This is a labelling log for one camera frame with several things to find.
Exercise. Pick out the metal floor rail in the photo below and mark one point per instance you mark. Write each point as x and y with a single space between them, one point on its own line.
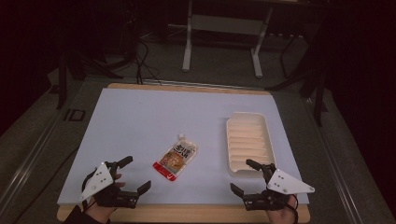
333 161
28 161

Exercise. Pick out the person's dark left sleeve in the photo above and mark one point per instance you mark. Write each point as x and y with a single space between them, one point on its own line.
76 217

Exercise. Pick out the white ribbed plastic tray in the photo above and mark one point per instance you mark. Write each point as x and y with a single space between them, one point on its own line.
249 140

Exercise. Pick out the black floor bracket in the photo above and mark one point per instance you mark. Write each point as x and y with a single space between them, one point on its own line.
74 115

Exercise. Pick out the sauce pouch with red base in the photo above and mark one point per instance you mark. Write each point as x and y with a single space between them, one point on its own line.
176 158

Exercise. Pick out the white table sheet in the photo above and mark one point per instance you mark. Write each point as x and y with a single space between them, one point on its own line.
149 118

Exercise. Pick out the person's left hand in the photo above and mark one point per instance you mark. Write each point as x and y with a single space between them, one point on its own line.
101 213

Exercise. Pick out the white metal stand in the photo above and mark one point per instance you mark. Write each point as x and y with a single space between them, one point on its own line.
224 25

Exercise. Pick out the person's right hand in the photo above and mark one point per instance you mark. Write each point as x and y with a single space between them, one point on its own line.
281 217

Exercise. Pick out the black tripod stand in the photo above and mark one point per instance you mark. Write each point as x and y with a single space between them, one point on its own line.
317 81
77 68

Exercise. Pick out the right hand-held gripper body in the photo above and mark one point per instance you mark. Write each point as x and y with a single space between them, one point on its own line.
286 184

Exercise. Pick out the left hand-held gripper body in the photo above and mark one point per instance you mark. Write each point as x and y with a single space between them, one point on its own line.
101 180

